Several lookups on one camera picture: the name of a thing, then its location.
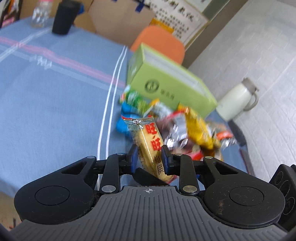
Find clear bottle pink cap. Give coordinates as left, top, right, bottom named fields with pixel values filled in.
left=31, top=0, right=53, bottom=28

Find blue striped tablecloth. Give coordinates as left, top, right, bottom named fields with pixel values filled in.
left=0, top=16, right=255, bottom=198

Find yellow silver snack packet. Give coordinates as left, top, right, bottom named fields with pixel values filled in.
left=143, top=99, right=174, bottom=120

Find blue snack packet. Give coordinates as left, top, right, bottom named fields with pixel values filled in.
left=116, top=102, right=140, bottom=141

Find yellow rice cracker packet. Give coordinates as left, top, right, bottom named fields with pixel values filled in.
left=124, top=116, right=174, bottom=183

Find white thermos jug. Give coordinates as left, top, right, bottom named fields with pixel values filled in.
left=216, top=78, right=259, bottom=121

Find black tumbler cup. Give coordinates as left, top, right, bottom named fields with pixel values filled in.
left=52, top=1, right=81, bottom=35

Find orange chair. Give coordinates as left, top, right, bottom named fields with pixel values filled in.
left=130, top=26, right=185, bottom=64

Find green pea snack bag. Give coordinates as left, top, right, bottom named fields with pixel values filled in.
left=119, top=85, right=152, bottom=117

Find brown paper bag blue handles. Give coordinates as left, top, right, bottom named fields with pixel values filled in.
left=88, top=0, right=154, bottom=47

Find green cardboard box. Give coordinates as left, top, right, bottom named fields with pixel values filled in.
left=127, top=44, right=217, bottom=118

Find clear bag dark dried fruit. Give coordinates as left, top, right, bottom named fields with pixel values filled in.
left=156, top=111, right=200, bottom=154

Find yellow egg cake bag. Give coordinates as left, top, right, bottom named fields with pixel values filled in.
left=177, top=103, right=221, bottom=150

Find silver foil snack bag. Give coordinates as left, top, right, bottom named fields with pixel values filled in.
left=207, top=121, right=237, bottom=149

